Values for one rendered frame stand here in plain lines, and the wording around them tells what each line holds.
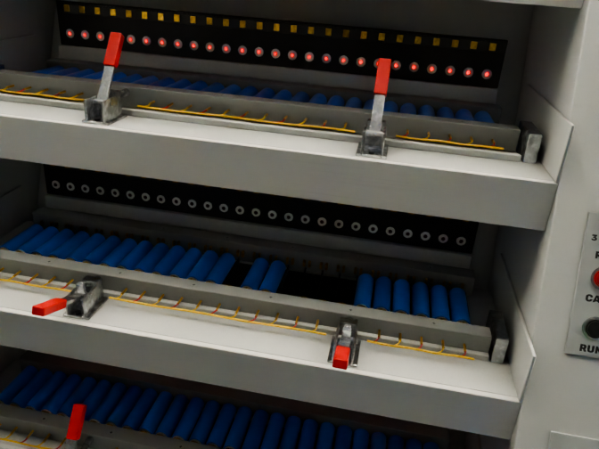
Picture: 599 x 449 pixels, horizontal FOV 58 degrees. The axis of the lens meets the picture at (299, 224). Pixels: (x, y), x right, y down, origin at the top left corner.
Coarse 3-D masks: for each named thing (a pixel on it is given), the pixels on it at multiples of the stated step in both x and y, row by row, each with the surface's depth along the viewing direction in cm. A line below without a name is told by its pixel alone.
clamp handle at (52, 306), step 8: (80, 288) 54; (72, 296) 53; (80, 296) 54; (40, 304) 48; (48, 304) 49; (56, 304) 49; (64, 304) 51; (32, 312) 48; (40, 312) 48; (48, 312) 48
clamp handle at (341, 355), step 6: (342, 330) 50; (348, 330) 50; (342, 336) 51; (348, 336) 51; (342, 342) 49; (348, 342) 49; (336, 348) 47; (342, 348) 47; (348, 348) 47; (336, 354) 45; (342, 354) 45; (348, 354) 46; (336, 360) 44; (342, 360) 44; (348, 360) 44; (336, 366) 44; (342, 366) 44
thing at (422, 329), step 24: (0, 264) 59; (24, 264) 59; (48, 264) 59; (72, 264) 59; (48, 288) 57; (120, 288) 58; (144, 288) 57; (168, 288) 57; (192, 288) 56; (216, 288) 56; (240, 288) 57; (192, 312) 55; (264, 312) 56; (288, 312) 55; (312, 312) 54; (336, 312) 54; (360, 312) 54; (384, 312) 55; (408, 336) 54; (432, 336) 53; (456, 336) 53; (480, 336) 52
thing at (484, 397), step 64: (448, 256) 64; (0, 320) 55; (64, 320) 54; (128, 320) 54; (192, 320) 55; (512, 320) 53; (256, 384) 52; (320, 384) 51; (384, 384) 50; (448, 384) 49; (512, 384) 50
